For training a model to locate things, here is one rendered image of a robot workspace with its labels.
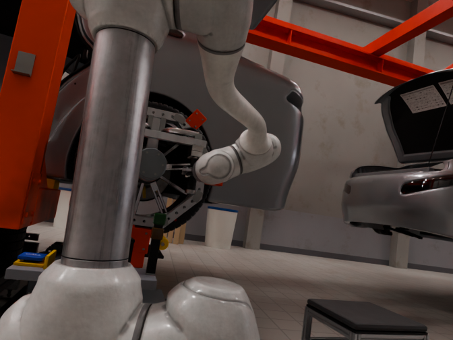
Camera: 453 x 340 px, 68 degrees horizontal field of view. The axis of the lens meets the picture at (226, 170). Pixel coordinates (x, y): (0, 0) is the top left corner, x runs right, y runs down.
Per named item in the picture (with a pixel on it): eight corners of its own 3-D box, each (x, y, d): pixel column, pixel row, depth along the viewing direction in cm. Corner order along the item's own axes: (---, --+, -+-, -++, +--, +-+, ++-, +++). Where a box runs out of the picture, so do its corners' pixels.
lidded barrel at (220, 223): (228, 246, 662) (234, 210, 671) (236, 251, 603) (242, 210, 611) (199, 243, 651) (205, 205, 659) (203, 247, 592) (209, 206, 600)
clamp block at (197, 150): (197, 160, 146) (199, 148, 147) (202, 158, 137) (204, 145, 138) (186, 158, 145) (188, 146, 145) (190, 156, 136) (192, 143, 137)
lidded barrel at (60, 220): (87, 228, 611) (94, 191, 619) (80, 231, 557) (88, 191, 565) (54, 224, 600) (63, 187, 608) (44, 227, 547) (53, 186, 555)
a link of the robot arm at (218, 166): (199, 189, 111) (234, 177, 115) (210, 189, 96) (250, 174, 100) (188, 159, 111) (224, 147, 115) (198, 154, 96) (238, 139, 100)
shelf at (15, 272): (152, 277, 123) (153, 269, 123) (156, 290, 107) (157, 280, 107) (21, 266, 111) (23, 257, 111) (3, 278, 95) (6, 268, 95)
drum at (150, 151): (160, 184, 160) (164, 155, 161) (165, 182, 139) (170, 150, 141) (129, 179, 156) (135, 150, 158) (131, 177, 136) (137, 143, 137)
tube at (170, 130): (193, 146, 159) (196, 125, 161) (201, 140, 141) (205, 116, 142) (156, 139, 155) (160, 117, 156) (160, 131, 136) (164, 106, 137)
